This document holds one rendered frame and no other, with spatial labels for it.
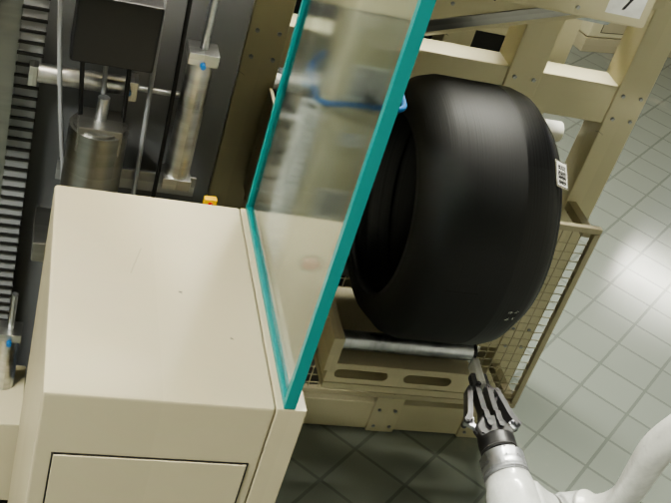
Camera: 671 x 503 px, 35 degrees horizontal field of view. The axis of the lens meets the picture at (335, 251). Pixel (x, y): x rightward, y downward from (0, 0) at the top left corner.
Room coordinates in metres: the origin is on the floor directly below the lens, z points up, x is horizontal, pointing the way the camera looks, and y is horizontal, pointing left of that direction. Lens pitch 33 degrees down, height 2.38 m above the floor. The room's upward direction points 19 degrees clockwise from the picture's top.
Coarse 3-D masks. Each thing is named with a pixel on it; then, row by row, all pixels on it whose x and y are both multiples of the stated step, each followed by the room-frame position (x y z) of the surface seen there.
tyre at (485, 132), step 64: (448, 128) 1.99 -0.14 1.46; (512, 128) 2.05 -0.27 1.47; (384, 192) 2.35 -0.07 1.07; (448, 192) 1.89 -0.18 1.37; (512, 192) 1.94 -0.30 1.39; (384, 256) 2.25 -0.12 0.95; (448, 256) 1.83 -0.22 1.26; (512, 256) 1.88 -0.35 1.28; (384, 320) 1.90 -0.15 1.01; (448, 320) 1.86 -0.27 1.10
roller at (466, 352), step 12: (348, 336) 1.93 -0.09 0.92; (360, 336) 1.94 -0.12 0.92; (372, 336) 1.95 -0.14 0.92; (384, 336) 1.97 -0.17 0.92; (348, 348) 1.93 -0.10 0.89; (360, 348) 1.93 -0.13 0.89; (372, 348) 1.94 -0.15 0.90; (384, 348) 1.95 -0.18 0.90; (396, 348) 1.96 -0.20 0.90; (408, 348) 1.97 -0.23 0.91; (420, 348) 1.99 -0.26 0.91; (432, 348) 2.00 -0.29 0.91; (444, 348) 2.01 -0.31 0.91; (456, 348) 2.02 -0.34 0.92; (468, 348) 2.03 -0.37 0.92
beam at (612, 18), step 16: (512, 0) 2.32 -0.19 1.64; (528, 0) 2.33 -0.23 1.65; (544, 0) 2.34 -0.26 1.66; (560, 0) 2.36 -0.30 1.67; (576, 0) 2.37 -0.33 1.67; (592, 0) 2.38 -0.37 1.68; (608, 0) 2.40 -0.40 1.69; (592, 16) 2.39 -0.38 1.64; (608, 16) 2.40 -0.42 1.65; (624, 16) 2.42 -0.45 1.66; (640, 16) 2.43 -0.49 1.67
